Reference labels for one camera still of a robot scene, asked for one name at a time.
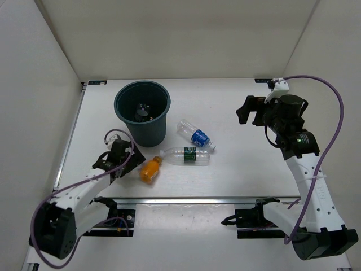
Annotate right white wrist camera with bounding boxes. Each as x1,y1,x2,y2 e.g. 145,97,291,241
264,78,289,104

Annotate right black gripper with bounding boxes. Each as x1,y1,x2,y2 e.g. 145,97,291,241
237,96,285,133

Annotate dark teal plastic bin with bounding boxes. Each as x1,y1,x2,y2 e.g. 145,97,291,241
114,81,171,147

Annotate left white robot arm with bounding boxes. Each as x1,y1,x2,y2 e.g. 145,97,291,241
29,138,145,260

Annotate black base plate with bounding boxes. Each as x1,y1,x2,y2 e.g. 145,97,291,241
84,204,136,238
221,208,285,239

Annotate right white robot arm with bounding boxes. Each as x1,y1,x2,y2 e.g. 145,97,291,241
236,94,359,260

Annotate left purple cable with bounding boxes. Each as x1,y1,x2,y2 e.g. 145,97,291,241
30,129,139,268

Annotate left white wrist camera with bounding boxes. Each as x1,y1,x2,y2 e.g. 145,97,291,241
104,134,121,150

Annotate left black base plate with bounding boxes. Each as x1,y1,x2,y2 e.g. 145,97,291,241
84,204,136,238

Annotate clear bottle black label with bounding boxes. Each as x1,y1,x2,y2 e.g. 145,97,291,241
134,103,151,122

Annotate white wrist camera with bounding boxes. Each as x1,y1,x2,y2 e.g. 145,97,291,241
104,134,121,150
264,78,289,104

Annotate left black corner label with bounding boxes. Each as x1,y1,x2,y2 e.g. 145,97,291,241
87,80,107,85

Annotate orange plastic bottle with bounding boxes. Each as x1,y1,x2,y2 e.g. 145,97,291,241
139,156,162,184

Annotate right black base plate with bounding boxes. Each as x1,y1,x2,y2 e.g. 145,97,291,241
221,208,285,239

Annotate clear bottle green label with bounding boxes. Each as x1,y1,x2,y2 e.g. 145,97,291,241
159,147,210,166

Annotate clear bottle blue label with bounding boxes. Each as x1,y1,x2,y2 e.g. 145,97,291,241
177,119,216,151

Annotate right black corner label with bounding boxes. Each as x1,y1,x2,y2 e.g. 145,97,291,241
254,78,271,84

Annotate black corner label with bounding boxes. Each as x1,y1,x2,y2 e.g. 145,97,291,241
87,80,107,85
254,78,271,84

